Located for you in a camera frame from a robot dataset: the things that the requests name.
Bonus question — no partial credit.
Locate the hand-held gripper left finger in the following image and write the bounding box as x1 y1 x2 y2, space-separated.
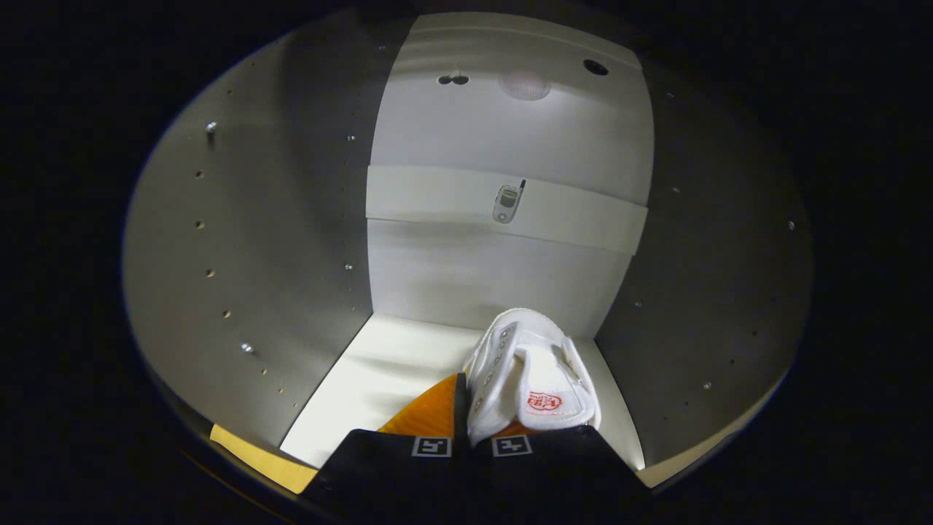
302 372 471 525

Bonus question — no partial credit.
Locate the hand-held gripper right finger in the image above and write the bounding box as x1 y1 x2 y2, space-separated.
474 419 655 525

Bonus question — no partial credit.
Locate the white shoe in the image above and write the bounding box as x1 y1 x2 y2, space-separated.
464 307 603 448

